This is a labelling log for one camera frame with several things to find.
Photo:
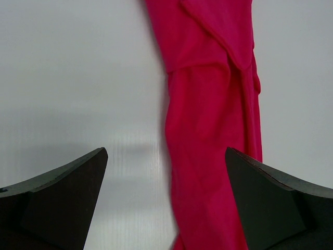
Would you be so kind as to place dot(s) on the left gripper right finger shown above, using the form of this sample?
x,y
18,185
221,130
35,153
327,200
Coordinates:
x,y
277,210

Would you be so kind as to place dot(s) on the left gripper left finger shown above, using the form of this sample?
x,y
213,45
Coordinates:
x,y
53,210

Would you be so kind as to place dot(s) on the magenta t shirt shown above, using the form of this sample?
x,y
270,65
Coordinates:
x,y
208,52

